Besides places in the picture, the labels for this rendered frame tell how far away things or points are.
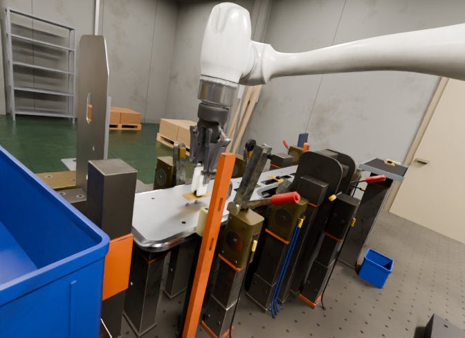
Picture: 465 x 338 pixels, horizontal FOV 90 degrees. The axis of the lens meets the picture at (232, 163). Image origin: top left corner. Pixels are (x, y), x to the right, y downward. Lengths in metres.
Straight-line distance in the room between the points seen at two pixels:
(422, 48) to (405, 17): 3.59
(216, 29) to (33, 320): 0.51
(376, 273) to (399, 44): 0.88
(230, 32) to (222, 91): 0.12
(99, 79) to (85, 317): 0.30
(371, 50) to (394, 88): 3.34
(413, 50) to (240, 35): 0.31
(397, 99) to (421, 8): 1.08
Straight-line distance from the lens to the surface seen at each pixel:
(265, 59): 0.66
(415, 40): 0.53
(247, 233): 0.52
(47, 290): 0.23
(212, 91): 0.54
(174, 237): 0.51
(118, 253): 0.32
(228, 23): 0.55
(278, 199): 0.48
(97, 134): 0.43
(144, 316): 0.69
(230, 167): 0.42
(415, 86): 3.84
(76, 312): 0.27
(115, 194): 0.28
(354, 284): 1.14
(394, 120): 3.82
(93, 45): 0.44
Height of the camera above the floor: 1.30
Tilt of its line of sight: 16 degrees down
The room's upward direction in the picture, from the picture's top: 13 degrees clockwise
